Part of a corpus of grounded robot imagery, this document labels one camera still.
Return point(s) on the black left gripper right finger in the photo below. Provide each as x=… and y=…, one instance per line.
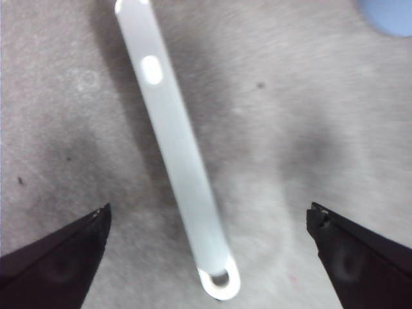
x=370, y=273

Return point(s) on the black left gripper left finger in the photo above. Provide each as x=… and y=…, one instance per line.
x=48, y=273

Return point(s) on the blue ribbed plastic cup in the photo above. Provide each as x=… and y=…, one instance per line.
x=389, y=16

